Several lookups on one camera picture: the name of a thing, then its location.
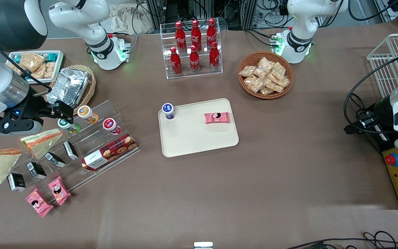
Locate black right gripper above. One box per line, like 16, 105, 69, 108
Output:
12, 88, 74, 125

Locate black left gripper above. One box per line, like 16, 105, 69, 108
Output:
344, 97, 395, 136

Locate triangle sandwich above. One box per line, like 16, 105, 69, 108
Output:
0, 148, 22, 184
20, 129, 64, 160

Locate white rectangular snack tray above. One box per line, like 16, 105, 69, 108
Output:
6, 50, 65, 85

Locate beige plastic tray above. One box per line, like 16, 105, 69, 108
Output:
158, 98, 239, 158

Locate green lid yoghurt cup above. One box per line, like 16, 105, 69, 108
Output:
57, 118, 82, 135

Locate orange lid yoghurt cup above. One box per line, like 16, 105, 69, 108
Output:
77, 105, 100, 125

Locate silver foil container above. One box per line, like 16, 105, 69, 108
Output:
46, 67, 91, 108

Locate oval tan wicker basket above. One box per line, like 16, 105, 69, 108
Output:
44, 64, 97, 116

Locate small black carton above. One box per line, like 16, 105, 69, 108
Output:
7, 173, 27, 192
26, 161, 47, 180
63, 140, 79, 160
44, 152, 67, 168

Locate black equipment base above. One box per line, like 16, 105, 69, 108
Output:
372, 130, 398, 210

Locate clear acrylic stepped display stand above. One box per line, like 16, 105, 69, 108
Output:
0, 100, 141, 205

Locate clear bag of puffed snack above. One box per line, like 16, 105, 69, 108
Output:
43, 62, 56, 80
30, 65, 47, 80
19, 52, 46, 72

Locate red lid yoghurt cup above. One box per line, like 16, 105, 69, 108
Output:
102, 118, 122, 136

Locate red tartan cookie box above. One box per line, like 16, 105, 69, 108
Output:
81, 133, 139, 172

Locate pink snack packet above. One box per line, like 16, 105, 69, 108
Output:
48, 175, 72, 206
25, 188, 54, 218
204, 112, 231, 125

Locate white connector box green light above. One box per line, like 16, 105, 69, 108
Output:
116, 36, 131, 63
269, 33, 286, 56

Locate blue lid yoghurt cup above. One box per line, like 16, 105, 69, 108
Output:
162, 103, 176, 120

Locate crumpled beige cloth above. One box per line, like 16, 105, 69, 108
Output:
106, 3, 155, 35

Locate round brown wicker basket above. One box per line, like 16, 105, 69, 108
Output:
237, 51, 294, 100

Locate red cola bottle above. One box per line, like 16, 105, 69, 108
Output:
170, 47, 183, 76
189, 45, 201, 73
190, 19, 202, 52
208, 42, 220, 71
175, 21, 187, 53
206, 18, 218, 49

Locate clear acrylic bottle rack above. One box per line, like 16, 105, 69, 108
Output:
160, 21, 223, 80

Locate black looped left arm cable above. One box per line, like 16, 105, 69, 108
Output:
344, 55, 398, 135

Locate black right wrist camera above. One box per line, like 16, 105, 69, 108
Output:
0, 118, 44, 136

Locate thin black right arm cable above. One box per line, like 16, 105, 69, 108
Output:
0, 24, 53, 91

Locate white wire basket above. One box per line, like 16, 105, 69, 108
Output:
366, 33, 398, 99

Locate black floor cables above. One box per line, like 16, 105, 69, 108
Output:
285, 231, 398, 249

